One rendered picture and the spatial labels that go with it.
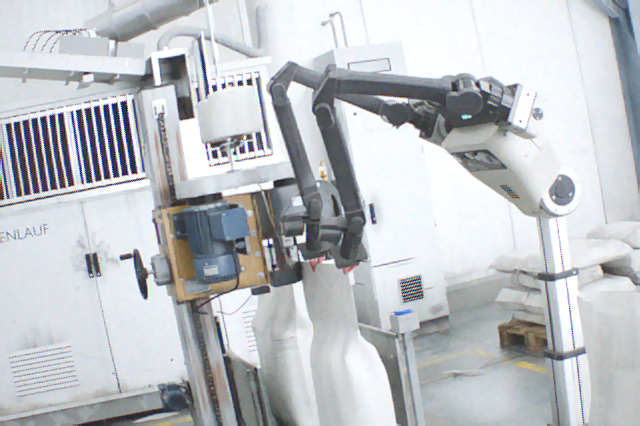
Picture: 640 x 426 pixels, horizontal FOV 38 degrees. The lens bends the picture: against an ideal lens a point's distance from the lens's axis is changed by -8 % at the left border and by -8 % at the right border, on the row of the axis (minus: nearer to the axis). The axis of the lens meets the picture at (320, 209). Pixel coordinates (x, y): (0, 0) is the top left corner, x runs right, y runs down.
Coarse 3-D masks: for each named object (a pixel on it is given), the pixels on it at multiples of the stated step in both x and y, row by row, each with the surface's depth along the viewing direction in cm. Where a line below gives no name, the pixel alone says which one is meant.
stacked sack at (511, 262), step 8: (568, 240) 622; (576, 240) 620; (584, 240) 620; (528, 248) 627; (536, 248) 619; (504, 256) 625; (512, 256) 616; (520, 256) 608; (496, 264) 630; (504, 264) 620; (512, 264) 609; (520, 264) 602; (504, 272) 623; (512, 272) 611; (520, 272) 605
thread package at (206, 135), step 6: (204, 102) 343; (198, 108) 346; (204, 108) 343; (198, 114) 346; (204, 114) 343; (204, 120) 343; (204, 126) 343; (210, 126) 342; (204, 132) 344; (210, 132) 342; (204, 138) 344; (210, 138) 343; (204, 144) 348
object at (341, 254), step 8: (336, 248) 298; (344, 248) 293; (352, 248) 292; (360, 248) 298; (336, 256) 296; (344, 256) 295; (352, 256) 294; (360, 256) 297; (368, 256) 297; (336, 264) 294
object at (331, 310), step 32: (320, 288) 328; (320, 320) 335; (352, 320) 306; (320, 352) 316; (352, 352) 300; (320, 384) 318; (352, 384) 298; (384, 384) 301; (320, 416) 324; (352, 416) 299; (384, 416) 300
